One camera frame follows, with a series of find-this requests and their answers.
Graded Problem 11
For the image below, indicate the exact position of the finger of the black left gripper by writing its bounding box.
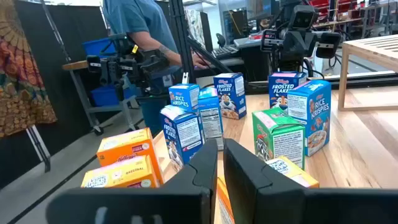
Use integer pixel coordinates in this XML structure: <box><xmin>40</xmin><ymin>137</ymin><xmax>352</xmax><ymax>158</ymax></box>
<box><xmin>261</xmin><ymin>29</ymin><xmax>280</xmax><ymax>52</ymax></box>
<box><xmin>316</xmin><ymin>32</ymin><xmax>342</xmax><ymax>59</ymax></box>

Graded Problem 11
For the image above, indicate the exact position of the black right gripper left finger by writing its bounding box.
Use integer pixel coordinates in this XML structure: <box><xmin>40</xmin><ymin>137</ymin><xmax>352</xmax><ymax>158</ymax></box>
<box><xmin>45</xmin><ymin>138</ymin><xmax>218</xmax><ymax>224</ymax></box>

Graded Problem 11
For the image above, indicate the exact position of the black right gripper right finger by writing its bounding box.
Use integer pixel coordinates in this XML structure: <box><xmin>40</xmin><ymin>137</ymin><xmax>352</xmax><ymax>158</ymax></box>
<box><xmin>223</xmin><ymin>138</ymin><xmax>398</xmax><ymax>224</ymax></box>

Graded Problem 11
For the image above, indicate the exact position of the orange Mini-Wheats cereal box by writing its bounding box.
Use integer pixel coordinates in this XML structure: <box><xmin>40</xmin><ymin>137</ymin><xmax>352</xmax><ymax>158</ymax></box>
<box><xmin>96</xmin><ymin>127</ymin><xmax>165</xmax><ymax>185</ymax></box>
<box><xmin>216</xmin><ymin>155</ymin><xmax>320</xmax><ymax>224</ymax></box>
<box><xmin>80</xmin><ymin>154</ymin><xmax>160</xmax><ymax>189</ymax></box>

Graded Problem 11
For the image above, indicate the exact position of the green Apple Jacks cereal box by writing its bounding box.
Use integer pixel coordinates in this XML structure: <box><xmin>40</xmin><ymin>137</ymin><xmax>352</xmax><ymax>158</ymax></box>
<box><xmin>251</xmin><ymin>107</ymin><xmax>307</xmax><ymax>170</ymax></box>

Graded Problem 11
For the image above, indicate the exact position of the blue Rice Krispies cereal box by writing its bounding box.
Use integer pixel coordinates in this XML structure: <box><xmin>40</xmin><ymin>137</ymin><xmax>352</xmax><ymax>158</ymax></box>
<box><xmin>287</xmin><ymin>80</ymin><xmax>332</xmax><ymax>157</ymax></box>
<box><xmin>168</xmin><ymin>83</ymin><xmax>201</xmax><ymax>113</ymax></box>
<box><xmin>198</xmin><ymin>86</ymin><xmax>224</xmax><ymax>151</ymax></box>

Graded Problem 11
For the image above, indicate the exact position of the person's forearm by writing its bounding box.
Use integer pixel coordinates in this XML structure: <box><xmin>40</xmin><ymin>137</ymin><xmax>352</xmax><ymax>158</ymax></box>
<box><xmin>129</xmin><ymin>30</ymin><xmax>195</xmax><ymax>67</ymax></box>

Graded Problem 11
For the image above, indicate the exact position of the wooden slatted shelf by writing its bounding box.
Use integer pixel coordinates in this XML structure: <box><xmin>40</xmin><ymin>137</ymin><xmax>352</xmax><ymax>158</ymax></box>
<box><xmin>338</xmin><ymin>34</ymin><xmax>398</xmax><ymax>112</ymax></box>

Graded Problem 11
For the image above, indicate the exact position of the blue Frosted Flakes cereal box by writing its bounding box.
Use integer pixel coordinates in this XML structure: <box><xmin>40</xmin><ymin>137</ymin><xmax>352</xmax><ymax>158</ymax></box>
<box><xmin>159</xmin><ymin>105</ymin><xmax>205</xmax><ymax>172</ymax></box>
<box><xmin>268</xmin><ymin>72</ymin><xmax>308</xmax><ymax>111</ymax></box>
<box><xmin>213</xmin><ymin>72</ymin><xmax>248</xmax><ymax>121</ymax></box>

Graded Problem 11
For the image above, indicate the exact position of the black computer monitor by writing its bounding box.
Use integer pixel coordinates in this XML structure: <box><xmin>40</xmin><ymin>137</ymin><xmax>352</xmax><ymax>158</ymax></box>
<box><xmin>222</xmin><ymin>8</ymin><xmax>249</xmax><ymax>45</ymax></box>

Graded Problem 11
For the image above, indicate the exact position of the black computer keyboard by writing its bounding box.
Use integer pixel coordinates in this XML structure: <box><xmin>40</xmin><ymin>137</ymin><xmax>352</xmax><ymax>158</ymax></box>
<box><xmin>211</xmin><ymin>45</ymin><xmax>240</xmax><ymax>60</ymax></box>

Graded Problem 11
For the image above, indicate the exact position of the person's hand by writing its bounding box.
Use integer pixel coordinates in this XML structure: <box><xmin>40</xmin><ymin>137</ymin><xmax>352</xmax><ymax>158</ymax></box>
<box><xmin>191</xmin><ymin>52</ymin><xmax>213</xmax><ymax>70</ymax></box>

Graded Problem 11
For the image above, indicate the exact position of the blue plastic bin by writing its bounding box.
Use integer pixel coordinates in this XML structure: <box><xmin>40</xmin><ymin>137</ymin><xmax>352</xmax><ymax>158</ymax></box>
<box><xmin>82</xmin><ymin>37</ymin><xmax>118</xmax><ymax>57</ymax></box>
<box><xmin>90</xmin><ymin>83</ymin><xmax>142</xmax><ymax>108</ymax></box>

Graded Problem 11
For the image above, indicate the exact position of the person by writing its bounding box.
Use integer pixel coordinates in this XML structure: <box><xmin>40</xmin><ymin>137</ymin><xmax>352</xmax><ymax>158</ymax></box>
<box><xmin>102</xmin><ymin>0</ymin><xmax>187</xmax><ymax>135</ymax></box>

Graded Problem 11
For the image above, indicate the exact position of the grey rolling cart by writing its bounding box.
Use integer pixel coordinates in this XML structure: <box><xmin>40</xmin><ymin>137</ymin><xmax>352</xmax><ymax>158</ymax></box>
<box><xmin>62</xmin><ymin>60</ymin><xmax>146</xmax><ymax>136</ymax></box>

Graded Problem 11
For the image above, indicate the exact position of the grey metal stand leg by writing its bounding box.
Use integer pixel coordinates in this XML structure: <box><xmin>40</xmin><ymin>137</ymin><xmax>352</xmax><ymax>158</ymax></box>
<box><xmin>25</xmin><ymin>124</ymin><xmax>52</xmax><ymax>174</ymax></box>

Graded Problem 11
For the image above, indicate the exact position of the black partition panel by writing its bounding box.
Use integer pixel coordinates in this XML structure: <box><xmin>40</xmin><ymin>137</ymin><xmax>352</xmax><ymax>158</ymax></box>
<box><xmin>0</xmin><ymin>0</ymin><xmax>110</xmax><ymax>190</ymax></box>

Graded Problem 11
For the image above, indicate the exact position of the patterned orange tapestry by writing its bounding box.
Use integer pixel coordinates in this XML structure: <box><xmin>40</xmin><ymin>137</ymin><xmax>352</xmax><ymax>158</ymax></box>
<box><xmin>0</xmin><ymin>0</ymin><xmax>58</xmax><ymax>139</ymax></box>

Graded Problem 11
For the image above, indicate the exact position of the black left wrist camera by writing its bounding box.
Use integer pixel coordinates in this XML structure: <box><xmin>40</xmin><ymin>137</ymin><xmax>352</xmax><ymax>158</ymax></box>
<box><xmin>289</xmin><ymin>4</ymin><xmax>317</xmax><ymax>30</ymax></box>

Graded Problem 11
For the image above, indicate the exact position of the black metal table frame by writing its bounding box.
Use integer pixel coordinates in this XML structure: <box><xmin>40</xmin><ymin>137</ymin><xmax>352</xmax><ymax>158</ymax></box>
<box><xmin>245</xmin><ymin>72</ymin><xmax>398</xmax><ymax>94</ymax></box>

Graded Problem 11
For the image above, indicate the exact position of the black metal gantry post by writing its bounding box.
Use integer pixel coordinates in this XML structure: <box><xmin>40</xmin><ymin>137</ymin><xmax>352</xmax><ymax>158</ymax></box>
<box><xmin>167</xmin><ymin>0</ymin><xmax>234</xmax><ymax>85</ymax></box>

